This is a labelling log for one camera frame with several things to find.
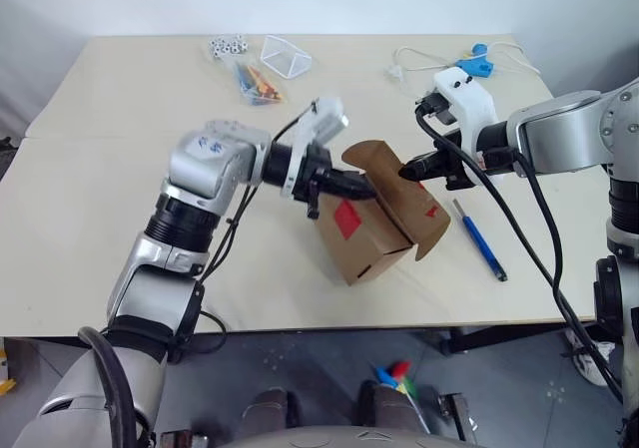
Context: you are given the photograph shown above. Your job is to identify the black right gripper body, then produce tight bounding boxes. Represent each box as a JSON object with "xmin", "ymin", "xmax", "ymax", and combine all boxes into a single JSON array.
[{"xmin": 431, "ymin": 135, "xmax": 479, "ymax": 193}]

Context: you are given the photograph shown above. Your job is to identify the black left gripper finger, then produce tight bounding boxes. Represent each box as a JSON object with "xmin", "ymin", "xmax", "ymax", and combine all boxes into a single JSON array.
[
  {"xmin": 328, "ymin": 182, "xmax": 378, "ymax": 203},
  {"xmin": 328, "ymin": 168, "xmax": 373, "ymax": 190}
]

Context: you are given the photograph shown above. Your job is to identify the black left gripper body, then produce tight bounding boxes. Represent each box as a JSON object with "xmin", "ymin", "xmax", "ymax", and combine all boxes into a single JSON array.
[{"xmin": 298, "ymin": 144, "xmax": 334, "ymax": 221}]

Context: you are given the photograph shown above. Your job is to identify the brown cardboard box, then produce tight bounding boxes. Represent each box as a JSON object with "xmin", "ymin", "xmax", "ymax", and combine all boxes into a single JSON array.
[{"xmin": 312, "ymin": 139, "xmax": 453, "ymax": 287}]

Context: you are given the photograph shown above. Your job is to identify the blue pen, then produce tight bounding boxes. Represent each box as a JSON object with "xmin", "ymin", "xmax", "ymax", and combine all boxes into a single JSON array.
[{"xmin": 451, "ymin": 198, "xmax": 509, "ymax": 283}]

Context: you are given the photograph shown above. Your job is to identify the large red tape piece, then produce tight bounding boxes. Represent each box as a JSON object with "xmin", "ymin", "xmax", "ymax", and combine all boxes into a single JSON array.
[{"xmin": 332, "ymin": 199, "xmax": 364, "ymax": 239}]

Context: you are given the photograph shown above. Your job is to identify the bag of coloured sticks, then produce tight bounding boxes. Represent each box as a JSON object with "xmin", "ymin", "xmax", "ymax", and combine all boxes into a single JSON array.
[{"xmin": 230, "ymin": 58, "xmax": 289, "ymax": 108}]

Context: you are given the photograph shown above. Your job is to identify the blue plastic tool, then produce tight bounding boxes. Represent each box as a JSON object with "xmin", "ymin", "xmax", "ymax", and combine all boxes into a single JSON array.
[{"xmin": 453, "ymin": 56, "xmax": 495, "ymax": 78}]

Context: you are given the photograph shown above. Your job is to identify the clear plastic container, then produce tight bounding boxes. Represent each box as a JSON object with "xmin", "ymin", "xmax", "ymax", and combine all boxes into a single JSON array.
[{"xmin": 259, "ymin": 34, "xmax": 314, "ymax": 80}]

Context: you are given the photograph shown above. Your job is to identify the bag of white dice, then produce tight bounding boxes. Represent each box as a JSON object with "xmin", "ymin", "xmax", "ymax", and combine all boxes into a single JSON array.
[{"xmin": 207, "ymin": 33, "xmax": 251, "ymax": 61}]

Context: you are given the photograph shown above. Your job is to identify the colourful feather toy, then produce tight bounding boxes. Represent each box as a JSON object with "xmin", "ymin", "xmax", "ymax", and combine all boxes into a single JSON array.
[{"xmin": 373, "ymin": 360, "xmax": 430, "ymax": 434}]

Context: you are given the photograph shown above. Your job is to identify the white sneaker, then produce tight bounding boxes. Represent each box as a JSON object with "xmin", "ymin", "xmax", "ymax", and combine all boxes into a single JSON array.
[{"xmin": 566, "ymin": 327, "xmax": 616, "ymax": 387}]

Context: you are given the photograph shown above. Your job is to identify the dark object beside table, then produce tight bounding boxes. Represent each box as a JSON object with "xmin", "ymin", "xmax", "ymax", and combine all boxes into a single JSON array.
[{"xmin": 0, "ymin": 136, "xmax": 21, "ymax": 183}]

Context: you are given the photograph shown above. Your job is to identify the yellow plastic object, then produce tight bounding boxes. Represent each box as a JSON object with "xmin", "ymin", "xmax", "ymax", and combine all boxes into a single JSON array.
[{"xmin": 0, "ymin": 335, "xmax": 19, "ymax": 399}]

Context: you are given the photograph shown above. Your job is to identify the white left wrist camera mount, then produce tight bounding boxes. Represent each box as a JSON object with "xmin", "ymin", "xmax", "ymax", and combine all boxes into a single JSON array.
[{"xmin": 282, "ymin": 97, "xmax": 350, "ymax": 205}]

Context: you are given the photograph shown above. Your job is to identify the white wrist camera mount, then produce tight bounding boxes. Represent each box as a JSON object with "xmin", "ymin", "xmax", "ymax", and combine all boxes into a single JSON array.
[
  {"xmin": 282, "ymin": 97, "xmax": 350, "ymax": 205},
  {"xmin": 431, "ymin": 67, "xmax": 500, "ymax": 170}
]

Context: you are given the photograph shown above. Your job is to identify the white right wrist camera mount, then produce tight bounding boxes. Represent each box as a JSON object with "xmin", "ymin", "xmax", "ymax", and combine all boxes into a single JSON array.
[{"xmin": 431, "ymin": 67, "xmax": 500, "ymax": 170}]

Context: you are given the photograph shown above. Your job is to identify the white cable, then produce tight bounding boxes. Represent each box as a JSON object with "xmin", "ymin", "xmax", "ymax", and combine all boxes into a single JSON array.
[{"xmin": 383, "ymin": 41, "xmax": 543, "ymax": 83}]

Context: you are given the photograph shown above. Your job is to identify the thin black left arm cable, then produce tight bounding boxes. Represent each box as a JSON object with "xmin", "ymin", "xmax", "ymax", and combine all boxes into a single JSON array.
[{"xmin": 169, "ymin": 101, "xmax": 320, "ymax": 364}]

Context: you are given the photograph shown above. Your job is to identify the black table frame bar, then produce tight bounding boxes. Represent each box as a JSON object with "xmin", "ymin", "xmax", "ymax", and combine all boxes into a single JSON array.
[{"xmin": 441, "ymin": 320, "xmax": 600, "ymax": 357}]

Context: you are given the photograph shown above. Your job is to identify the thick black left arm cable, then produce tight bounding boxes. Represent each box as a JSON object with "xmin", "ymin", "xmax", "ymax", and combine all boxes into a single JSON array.
[{"xmin": 77, "ymin": 325, "xmax": 146, "ymax": 448}]

